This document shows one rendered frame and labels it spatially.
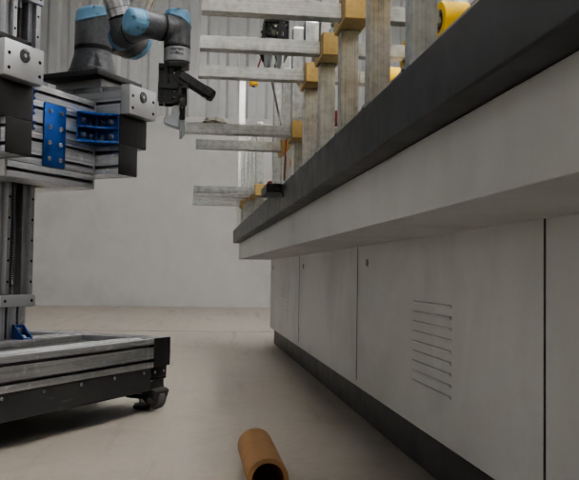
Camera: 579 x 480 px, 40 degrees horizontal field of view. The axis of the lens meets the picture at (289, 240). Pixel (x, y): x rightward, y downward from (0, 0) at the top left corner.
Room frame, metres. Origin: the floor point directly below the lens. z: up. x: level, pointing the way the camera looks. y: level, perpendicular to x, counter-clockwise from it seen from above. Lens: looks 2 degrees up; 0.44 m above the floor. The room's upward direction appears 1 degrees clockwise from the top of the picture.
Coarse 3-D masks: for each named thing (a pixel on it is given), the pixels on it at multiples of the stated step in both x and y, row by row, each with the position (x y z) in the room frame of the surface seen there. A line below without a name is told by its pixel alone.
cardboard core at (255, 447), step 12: (252, 432) 1.78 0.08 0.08; (264, 432) 1.79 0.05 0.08; (240, 444) 1.77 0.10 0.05; (252, 444) 1.67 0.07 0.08; (264, 444) 1.66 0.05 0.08; (240, 456) 1.73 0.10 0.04; (252, 456) 1.58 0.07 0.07; (264, 456) 1.55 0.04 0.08; (276, 456) 1.57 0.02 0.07; (252, 468) 1.53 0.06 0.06; (264, 468) 1.73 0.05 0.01; (276, 468) 1.65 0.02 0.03
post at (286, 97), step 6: (282, 84) 2.54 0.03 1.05; (288, 84) 2.53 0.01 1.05; (282, 90) 2.54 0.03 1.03; (288, 90) 2.53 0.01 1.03; (282, 96) 2.54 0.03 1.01; (288, 96) 2.53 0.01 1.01; (282, 102) 2.53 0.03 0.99; (288, 102) 2.53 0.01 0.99; (282, 108) 2.53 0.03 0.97; (288, 108) 2.53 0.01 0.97; (282, 114) 2.53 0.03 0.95; (288, 114) 2.53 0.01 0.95; (282, 120) 2.53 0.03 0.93; (288, 120) 2.53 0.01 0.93; (282, 156) 2.53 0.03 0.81
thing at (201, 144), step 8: (200, 144) 2.46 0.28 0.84; (208, 144) 2.46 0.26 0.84; (216, 144) 2.46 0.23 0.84; (224, 144) 2.47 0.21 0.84; (232, 144) 2.47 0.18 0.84; (240, 144) 2.47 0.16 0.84; (248, 144) 2.48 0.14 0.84; (256, 144) 2.48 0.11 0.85; (264, 144) 2.48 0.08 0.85; (272, 144) 2.49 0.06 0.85; (280, 144) 2.49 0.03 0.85
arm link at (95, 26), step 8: (80, 8) 2.41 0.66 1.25; (88, 8) 2.40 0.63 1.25; (96, 8) 2.40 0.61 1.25; (104, 8) 2.41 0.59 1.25; (80, 16) 2.40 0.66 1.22; (88, 16) 2.40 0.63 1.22; (96, 16) 2.40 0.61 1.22; (104, 16) 2.41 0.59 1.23; (80, 24) 2.40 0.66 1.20; (88, 24) 2.40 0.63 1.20; (96, 24) 2.40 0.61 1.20; (104, 24) 2.41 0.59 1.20; (80, 32) 2.40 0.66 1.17; (88, 32) 2.40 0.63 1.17; (96, 32) 2.40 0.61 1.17; (104, 32) 2.41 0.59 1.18; (80, 40) 2.40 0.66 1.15; (88, 40) 2.40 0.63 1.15; (96, 40) 2.40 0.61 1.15; (104, 40) 2.41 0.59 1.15; (112, 48) 2.49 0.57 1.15
